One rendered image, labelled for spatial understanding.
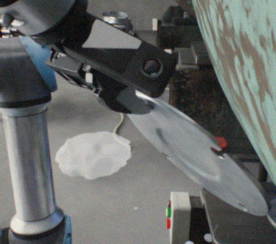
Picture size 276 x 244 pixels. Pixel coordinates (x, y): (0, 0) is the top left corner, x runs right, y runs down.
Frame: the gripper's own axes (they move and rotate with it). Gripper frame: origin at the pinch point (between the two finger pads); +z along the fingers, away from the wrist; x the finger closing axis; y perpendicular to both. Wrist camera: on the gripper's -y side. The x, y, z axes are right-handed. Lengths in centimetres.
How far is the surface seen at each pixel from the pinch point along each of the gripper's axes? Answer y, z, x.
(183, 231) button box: 10, 54, 15
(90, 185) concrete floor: 102, 126, 21
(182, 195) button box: 13, 52, 6
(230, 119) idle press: 56, 166, -59
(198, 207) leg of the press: 8, 52, 8
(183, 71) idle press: 82, 128, -68
